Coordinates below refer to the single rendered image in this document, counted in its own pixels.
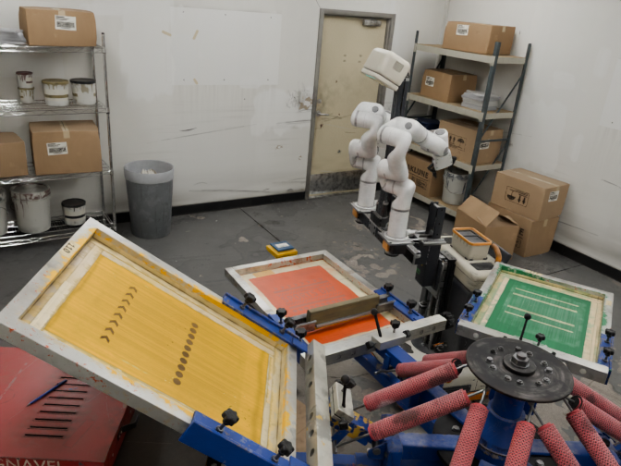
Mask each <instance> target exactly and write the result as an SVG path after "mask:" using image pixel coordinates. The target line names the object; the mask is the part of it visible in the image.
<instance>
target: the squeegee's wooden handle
mask: <svg viewBox="0 0 621 466"><path fill-rule="evenodd" d="M379 300H380V296H379V295H378V294H377V293H374V294H371V295H367V296H363V297H358V298H355V299H351V300H344V301H340V302H337V303H333V304H328V305H324V306H321V307H317V308H313V309H309V310H307V318H306V323H307V322H311V321H315V320H316V321H317V322H316V323H315V326H316V325H317V324H321V323H325V322H329V321H333V320H335V319H339V318H343V317H347V316H350V315H354V314H358V313H364V312H367V311H371V309H373V308H376V305H377V304H379Z"/></svg>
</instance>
